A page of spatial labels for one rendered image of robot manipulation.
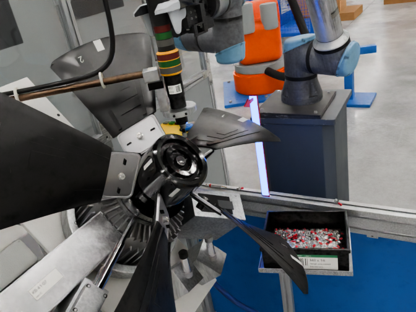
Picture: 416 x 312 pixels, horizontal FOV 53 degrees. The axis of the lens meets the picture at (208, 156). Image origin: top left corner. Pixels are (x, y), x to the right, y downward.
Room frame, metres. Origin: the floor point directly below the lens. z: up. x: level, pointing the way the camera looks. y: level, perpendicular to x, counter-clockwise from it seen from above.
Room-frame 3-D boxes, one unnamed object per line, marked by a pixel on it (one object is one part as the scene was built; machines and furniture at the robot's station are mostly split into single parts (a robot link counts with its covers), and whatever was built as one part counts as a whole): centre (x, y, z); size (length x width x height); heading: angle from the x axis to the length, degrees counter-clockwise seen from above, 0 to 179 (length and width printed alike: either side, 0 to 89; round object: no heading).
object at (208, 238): (0.77, 0.03, 0.96); 0.02 x 0.02 x 0.06
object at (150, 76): (0.82, 0.05, 1.33); 0.09 x 0.07 x 0.10; 91
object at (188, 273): (0.70, 0.09, 0.99); 0.02 x 0.02 x 0.06
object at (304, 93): (1.48, -0.39, 1.07); 0.15 x 0.15 x 0.10
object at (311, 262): (0.88, -0.21, 0.85); 0.22 x 0.17 x 0.07; 72
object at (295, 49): (1.47, -0.39, 1.19); 0.13 x 0.12 x 0.14; 41
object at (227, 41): (1.06, -0.09, 1.36); 0.11 x 0.08 x 0.11; 41
